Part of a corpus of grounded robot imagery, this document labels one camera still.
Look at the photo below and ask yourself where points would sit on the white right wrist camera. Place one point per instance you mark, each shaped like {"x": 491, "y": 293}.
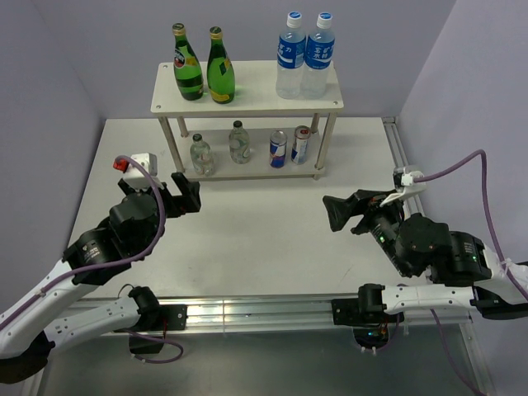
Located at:
{"x": 406, "y": 184}

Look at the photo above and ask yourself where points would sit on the aluminium rail frame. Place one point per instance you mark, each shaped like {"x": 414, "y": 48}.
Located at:
{"x": 257, "y": 268}

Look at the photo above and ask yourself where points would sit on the blue label water bottle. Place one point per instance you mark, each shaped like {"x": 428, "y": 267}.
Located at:
{"x": 318, "y": 57}
{"x": 290, "y": 57}

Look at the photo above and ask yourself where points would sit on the white two-tier shelf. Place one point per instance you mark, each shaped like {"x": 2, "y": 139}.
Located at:
{"x": 261, "y": 112}

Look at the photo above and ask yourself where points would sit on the green glass bottle front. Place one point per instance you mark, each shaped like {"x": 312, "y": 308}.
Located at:
{"x": 186, "y": 66}

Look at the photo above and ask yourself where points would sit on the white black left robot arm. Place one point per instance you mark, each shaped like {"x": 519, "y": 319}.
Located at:
{"x": 34, "y": 329}

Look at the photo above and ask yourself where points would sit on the clear glass bottle front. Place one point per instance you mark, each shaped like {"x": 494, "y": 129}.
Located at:
{"x": 201, "y": 156}

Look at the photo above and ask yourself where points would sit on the blue label water bottle left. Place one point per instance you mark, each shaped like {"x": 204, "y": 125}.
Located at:
{"x": 290, "y": 57}

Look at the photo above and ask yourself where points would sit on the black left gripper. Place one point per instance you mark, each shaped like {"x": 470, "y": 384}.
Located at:
{"x": 188, "y": 201}

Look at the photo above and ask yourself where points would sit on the clear glass bottle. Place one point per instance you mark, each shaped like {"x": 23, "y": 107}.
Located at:
{"x": 201, "y": 156}
{"x": 239, "y": 143}

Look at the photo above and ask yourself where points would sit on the green glass bottle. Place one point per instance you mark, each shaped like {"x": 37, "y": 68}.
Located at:
{"x": 219, "y": 73}
{"x": 186, "y": 66}

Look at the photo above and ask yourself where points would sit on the blue label water bottle right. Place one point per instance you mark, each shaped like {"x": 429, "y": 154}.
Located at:
{"x": 318, "y": 57}

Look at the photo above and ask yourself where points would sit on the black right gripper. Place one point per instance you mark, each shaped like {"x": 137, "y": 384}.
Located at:
{"x": 366, "y": 202}

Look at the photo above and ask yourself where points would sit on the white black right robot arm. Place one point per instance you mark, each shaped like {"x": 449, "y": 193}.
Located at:
{"x": 464, "y": 273}

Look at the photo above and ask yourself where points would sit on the blue silver drink can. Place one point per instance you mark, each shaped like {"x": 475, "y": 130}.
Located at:
{"x": 278, "y": 145}

